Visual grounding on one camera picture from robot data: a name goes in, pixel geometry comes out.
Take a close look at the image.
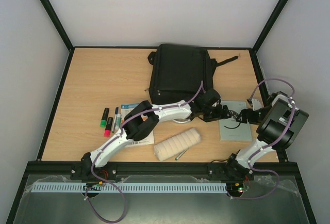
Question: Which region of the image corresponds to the green highlighter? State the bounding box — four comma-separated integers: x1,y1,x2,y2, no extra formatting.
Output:
100,107,110,127

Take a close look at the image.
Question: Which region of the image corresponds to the silver green marker pen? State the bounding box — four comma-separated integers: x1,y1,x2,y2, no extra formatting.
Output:
175,150,187,161

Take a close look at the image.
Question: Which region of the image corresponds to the colourful paperback book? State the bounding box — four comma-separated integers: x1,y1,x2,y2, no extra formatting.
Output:
121,100,159,141

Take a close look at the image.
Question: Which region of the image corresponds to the pink highlighter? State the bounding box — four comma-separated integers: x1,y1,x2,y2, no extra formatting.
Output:
104,117,113,138

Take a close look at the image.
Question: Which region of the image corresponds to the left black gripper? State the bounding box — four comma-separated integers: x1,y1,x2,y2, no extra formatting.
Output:
203,105,233,123

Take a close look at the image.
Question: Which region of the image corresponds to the black blue pen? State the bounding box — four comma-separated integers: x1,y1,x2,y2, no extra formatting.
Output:
111,107,119,133

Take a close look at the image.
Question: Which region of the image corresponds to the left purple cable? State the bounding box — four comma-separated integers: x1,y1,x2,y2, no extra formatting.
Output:
85,81,128,222

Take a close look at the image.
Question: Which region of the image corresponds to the beige rolled pencil case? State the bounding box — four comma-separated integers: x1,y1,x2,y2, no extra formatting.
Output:
153,128,202,162

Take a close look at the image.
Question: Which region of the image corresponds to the grey notebook with black logo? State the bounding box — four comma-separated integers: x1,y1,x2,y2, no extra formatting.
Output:
219,101,252,141

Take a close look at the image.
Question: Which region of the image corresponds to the light blue slotted cable duct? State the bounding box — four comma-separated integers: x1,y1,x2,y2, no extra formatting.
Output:
31,182,227,194

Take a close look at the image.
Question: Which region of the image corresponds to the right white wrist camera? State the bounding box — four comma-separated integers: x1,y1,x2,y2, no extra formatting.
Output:
247,98,262,111

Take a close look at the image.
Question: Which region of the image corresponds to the black student backpack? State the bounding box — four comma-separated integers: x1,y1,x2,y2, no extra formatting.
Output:
147,44,239,105

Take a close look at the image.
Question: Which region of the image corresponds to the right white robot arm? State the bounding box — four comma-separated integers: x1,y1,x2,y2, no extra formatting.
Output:
224,91,309,180

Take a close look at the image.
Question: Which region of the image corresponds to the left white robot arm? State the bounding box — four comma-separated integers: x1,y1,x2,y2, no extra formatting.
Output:
80,89,231,178

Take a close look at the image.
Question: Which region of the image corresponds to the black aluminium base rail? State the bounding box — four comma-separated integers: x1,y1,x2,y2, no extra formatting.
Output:
24,161,301,182

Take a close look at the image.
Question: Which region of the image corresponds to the white green glue stick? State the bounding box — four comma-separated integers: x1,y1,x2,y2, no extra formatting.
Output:
115,113,122,130

